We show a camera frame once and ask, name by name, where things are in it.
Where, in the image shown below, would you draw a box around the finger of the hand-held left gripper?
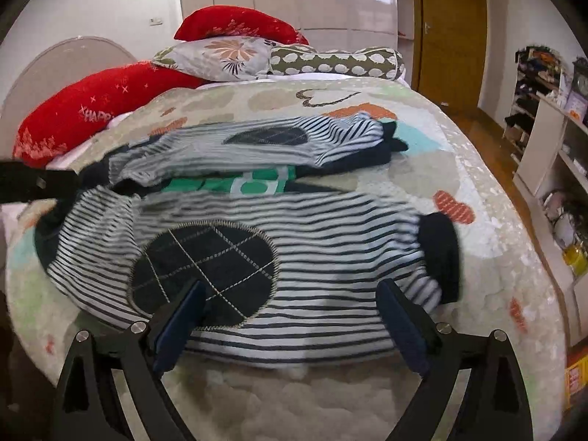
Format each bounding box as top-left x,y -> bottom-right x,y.
0,160 -> 83,205

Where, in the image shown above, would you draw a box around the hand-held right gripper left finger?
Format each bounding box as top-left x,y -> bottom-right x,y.
52,279 -> 208,441

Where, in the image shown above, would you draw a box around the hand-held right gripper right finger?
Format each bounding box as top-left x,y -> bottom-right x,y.
376,278 -> 536,441

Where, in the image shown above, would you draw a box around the striped pants with dark patches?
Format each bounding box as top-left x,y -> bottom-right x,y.
34,116 -> 463,369

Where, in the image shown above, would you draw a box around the large red pillow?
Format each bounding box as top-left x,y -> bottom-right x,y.
13,61 -> 205,168

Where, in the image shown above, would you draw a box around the printed fleece blanket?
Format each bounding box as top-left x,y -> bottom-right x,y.
4,76 -> 568,441

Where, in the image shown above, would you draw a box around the beige bed headboard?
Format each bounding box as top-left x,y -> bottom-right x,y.
0,37 -> 139,125

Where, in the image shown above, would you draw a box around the green patterned cloth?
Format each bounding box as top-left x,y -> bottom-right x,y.
158,166 -> 297,196

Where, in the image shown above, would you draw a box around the orange cardboard box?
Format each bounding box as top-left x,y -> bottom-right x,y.
566,344 -> 588,409

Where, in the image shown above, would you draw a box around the yellow container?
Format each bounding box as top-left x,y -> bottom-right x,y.
563,244 -> 588,279

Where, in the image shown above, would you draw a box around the grey floral pillow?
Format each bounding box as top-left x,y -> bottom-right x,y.
151,37 -> 288,82

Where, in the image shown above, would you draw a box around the white shelf unit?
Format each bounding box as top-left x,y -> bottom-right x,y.
512,96 -> 588,331

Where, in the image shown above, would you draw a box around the small red pillow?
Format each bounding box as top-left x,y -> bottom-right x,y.
173,6 -> 309,47

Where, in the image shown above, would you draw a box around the shoe rack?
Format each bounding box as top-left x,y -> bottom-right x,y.
503,46 -> 575,157

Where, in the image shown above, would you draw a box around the olive dotted bolster pillow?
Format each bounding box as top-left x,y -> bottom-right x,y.
269,47 -> 406,79

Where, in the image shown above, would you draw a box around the wooden door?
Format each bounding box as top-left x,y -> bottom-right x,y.
415,0 -> 488,107

